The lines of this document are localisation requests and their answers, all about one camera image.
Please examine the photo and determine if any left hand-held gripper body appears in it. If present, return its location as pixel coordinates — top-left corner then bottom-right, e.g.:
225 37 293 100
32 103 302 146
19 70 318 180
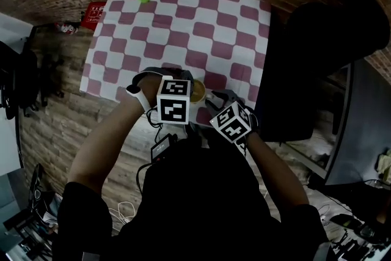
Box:
156 68 195 126

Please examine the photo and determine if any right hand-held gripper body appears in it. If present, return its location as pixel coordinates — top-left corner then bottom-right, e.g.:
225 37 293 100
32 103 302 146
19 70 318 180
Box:
209 100 260 145

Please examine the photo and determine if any person's left forearm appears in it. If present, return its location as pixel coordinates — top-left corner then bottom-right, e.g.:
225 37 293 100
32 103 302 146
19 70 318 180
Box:
67 75 159 193

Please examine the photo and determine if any person's right forearm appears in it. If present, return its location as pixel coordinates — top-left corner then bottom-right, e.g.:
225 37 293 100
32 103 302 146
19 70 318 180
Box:
246 131 310 209

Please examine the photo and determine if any white wrist band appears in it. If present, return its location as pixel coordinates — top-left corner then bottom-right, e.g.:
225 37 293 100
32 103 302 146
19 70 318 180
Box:
125 82 152 114

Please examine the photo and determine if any pink white checkered tablecloth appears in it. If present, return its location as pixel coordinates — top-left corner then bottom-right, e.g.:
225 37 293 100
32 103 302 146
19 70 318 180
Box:
79 0 272 128

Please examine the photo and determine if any black office chair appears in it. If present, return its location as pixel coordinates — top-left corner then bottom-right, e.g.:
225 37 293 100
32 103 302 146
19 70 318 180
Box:
255 0 391 143
16 50 67 119
0 39 23 122

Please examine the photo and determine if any person's black clothing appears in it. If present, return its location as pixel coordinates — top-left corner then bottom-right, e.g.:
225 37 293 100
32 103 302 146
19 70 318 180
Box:
51 128 330 261

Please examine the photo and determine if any red box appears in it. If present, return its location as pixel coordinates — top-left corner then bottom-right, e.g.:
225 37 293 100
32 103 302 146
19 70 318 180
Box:
80 2 106 29

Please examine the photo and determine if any grey desk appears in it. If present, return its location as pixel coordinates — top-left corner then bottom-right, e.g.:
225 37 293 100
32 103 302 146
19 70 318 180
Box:
323 59 391 187

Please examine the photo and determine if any red and white canister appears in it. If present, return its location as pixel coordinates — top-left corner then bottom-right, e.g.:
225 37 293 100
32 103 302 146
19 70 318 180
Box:
54 21 79 35

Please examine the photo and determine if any black handheld device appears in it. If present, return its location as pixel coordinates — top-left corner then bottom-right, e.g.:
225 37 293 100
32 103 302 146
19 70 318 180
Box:
329 213 365 232

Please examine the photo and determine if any yellowish cloth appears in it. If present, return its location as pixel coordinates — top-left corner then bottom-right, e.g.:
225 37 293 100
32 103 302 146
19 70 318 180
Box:
376 148 391 183

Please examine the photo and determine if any black backpack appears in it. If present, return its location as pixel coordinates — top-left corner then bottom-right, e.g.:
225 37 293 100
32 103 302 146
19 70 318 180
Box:
27 163 47 211

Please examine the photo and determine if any black white striped garment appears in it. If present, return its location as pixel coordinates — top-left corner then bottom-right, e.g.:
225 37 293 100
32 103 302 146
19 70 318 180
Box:
41 192 62 235

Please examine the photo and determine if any white desk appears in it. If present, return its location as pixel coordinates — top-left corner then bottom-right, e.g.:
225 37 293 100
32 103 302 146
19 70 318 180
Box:
0 13 35 56

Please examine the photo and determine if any black recorder box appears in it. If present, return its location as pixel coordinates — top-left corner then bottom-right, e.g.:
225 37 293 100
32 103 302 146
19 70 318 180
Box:
150 133 178 163

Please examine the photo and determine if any black cable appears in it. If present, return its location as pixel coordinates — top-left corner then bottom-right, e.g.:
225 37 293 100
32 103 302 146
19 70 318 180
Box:
135 158 160 194

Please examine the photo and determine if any white cable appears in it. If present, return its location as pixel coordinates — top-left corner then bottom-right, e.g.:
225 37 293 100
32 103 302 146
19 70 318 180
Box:
108 200 137 226

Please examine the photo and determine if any black metal frame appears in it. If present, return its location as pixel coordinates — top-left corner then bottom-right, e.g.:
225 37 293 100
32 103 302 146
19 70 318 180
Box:
2 207 53 261

